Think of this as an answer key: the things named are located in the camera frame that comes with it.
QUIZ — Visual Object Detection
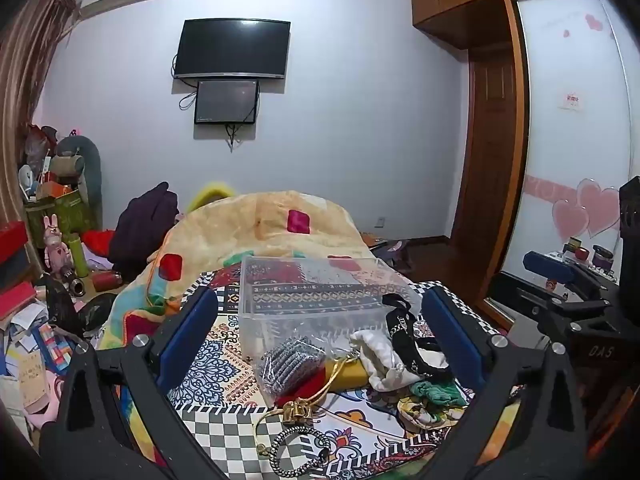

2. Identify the pile of papers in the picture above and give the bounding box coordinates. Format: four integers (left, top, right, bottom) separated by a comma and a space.
0, 300, 97, 413

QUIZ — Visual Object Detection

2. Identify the green cardboard box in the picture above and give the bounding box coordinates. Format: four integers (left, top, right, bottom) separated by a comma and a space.
25, 187, 99, 249

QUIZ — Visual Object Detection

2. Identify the striped brown curtain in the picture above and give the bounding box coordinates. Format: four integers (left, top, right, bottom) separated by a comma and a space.
0, 0, 85, 221

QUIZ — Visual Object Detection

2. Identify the black white braided bracelet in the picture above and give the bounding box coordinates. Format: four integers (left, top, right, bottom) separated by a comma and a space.
269, 425, 333, 477

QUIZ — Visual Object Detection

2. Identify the black plastic bag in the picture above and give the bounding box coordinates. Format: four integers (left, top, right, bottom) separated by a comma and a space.
42, 272, 119, 337

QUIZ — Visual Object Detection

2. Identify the patterned bed sheet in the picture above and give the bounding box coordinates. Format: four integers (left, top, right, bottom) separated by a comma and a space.
100, 265, 526, 480

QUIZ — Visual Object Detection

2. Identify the red cloth piece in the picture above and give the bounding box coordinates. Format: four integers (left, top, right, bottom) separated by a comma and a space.
284, 360, 332, 405

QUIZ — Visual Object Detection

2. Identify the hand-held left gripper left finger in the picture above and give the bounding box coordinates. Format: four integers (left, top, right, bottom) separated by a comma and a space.
40, 285, 226, 480

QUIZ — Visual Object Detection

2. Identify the black patterned strap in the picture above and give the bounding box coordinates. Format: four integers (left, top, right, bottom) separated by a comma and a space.
382, 294, 453, 380

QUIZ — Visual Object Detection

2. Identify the yellow plush item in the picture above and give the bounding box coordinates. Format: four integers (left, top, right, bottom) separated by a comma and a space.
186, 182, 239, 216

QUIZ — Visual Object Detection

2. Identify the clear plastic storage box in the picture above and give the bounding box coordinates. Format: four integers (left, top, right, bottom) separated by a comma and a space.
238, 256, 423, 367

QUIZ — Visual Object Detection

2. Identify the purple jar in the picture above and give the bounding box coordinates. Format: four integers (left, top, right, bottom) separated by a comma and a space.
592, 245, 618, 272

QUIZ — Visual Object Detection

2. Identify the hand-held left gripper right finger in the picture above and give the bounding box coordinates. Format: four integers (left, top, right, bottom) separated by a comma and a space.
421, 285, 601, 480

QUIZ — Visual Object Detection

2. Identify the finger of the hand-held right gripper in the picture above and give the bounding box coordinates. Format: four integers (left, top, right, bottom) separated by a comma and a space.
487, 271, 621, 337
523, 251, 621, 307

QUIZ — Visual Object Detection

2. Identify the red cup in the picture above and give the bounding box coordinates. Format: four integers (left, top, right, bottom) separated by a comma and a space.
91, 271, 124, 292

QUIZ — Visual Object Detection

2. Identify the yellow cloth piece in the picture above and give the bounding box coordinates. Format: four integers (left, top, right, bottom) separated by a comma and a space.
325, 357, 374, 392

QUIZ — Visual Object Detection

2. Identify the large wall television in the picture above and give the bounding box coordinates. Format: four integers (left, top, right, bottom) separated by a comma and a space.
172, 18, 292, 81

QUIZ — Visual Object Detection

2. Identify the dark purple clothing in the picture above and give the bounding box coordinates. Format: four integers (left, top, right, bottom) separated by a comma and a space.
108, 181, 180, 282

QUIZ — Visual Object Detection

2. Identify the wooden door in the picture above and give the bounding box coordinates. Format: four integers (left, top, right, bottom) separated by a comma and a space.
450, 47, 519, 250

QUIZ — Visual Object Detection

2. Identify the stack of red boxes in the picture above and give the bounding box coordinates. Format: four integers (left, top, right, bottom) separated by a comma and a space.
0, 220, 38, 321

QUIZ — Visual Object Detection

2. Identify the pink bunny toy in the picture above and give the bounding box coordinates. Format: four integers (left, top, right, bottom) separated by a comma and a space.
42, 214, 75, 279

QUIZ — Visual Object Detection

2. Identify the gold strap with clasp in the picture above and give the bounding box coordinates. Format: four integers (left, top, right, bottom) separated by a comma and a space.
252, 352, 362, 461

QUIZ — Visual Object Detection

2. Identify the small wall monitor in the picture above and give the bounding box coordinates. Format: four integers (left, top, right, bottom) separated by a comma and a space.
194, 79, 260, 125

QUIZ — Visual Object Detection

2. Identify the floral scrunchie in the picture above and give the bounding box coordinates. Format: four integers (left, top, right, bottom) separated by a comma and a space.
397, 395, 472, 432

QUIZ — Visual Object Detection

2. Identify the red garment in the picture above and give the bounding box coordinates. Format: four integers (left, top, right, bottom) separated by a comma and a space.
82, 229, 119, 257

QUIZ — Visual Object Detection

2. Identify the grey plush pillow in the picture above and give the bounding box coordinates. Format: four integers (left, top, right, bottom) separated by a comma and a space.
50, 135, 104, 221

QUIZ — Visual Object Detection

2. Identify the green scrunchie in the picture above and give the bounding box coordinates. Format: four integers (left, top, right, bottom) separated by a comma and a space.
410, 380, 464, 409

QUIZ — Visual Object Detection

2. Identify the wooden wardrobe with sliding door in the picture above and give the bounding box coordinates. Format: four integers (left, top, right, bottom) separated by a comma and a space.
482, 0, 640, 322

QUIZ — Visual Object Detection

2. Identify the green bottle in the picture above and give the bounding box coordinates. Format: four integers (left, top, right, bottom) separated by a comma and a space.
68, 233, 90, 279

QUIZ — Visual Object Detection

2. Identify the yellow plush blanket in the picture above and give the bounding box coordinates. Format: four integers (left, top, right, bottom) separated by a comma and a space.
97, 191, 416, 351

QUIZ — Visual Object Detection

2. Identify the white cloth pouch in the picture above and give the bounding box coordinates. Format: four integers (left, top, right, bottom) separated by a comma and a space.
349, 329, 407, 392

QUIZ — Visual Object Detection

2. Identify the red lidded jar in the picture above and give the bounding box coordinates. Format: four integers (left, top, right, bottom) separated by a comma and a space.
562, 237, 592, 262

